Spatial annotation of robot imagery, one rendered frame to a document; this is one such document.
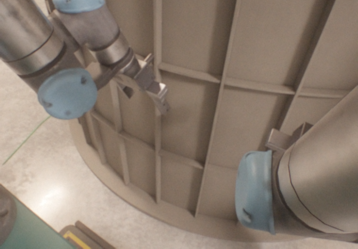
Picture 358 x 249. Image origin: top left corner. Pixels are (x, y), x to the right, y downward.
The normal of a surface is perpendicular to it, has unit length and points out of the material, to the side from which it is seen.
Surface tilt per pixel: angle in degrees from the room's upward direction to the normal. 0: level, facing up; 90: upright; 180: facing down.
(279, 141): 25
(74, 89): 90
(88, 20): 88
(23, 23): 82
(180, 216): 0
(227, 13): 90
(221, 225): 0
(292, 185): 99
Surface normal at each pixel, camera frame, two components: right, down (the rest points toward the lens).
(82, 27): 0.50, 0.45
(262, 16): -0.21, 0.64
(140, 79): 0.78, 0.34
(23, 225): 0.05, -0.75
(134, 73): -0.29, -0.54
